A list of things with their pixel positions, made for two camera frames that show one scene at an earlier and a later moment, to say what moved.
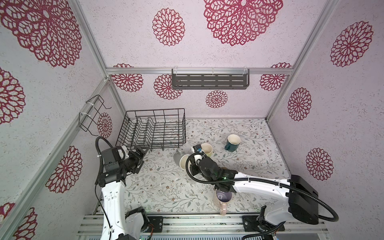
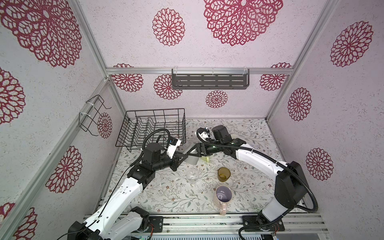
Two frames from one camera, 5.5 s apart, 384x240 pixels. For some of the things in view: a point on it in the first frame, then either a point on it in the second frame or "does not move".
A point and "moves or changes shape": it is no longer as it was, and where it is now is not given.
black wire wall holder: (89, 120) does not move
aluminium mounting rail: (193, 225) does not move
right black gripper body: (200, 170) -> (209, 149)
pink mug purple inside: (223, 198) does not move
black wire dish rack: (164, 128) does not move
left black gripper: (137, 158) -> (177, 156)
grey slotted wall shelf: (210, 78) does not move
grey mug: (180, 158) moves or changes shape
